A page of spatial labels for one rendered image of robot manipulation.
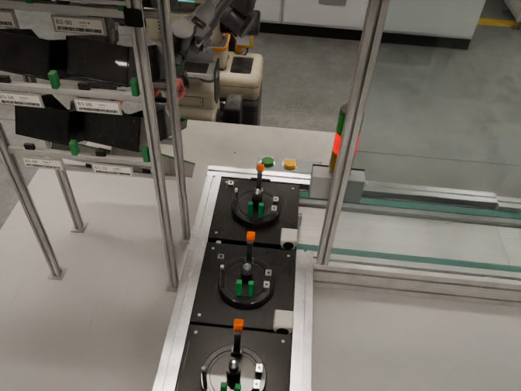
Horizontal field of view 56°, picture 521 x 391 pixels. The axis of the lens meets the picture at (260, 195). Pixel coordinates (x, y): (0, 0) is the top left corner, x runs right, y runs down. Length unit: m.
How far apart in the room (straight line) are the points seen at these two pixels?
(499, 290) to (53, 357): 1.14
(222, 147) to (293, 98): 1.88
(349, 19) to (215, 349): 3.54
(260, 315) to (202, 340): 0.15
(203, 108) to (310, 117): 1.49
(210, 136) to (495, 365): 1.16
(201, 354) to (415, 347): 0.54
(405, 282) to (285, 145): 0.70
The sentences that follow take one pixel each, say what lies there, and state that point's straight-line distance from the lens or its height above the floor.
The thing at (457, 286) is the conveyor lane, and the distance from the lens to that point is 1.40.
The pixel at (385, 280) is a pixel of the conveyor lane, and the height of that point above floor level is 0.92.
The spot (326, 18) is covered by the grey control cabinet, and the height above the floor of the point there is 0.19.
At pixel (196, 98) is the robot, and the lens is 2.01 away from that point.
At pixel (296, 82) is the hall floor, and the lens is 3.77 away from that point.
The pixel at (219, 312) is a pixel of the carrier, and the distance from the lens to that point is 1.18.
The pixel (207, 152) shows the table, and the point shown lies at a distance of 1.74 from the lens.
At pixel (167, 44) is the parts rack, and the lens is 1.06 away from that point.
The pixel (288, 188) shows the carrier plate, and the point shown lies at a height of 0.97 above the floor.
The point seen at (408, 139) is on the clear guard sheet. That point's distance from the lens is 1.03.
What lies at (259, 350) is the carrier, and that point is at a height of 0.97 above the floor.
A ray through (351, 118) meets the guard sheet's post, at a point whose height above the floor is 1.43.
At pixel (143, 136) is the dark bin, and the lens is 1.07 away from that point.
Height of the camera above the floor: 1.98
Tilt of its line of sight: 45 degrees down
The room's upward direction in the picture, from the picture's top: 4 degrees clockwise
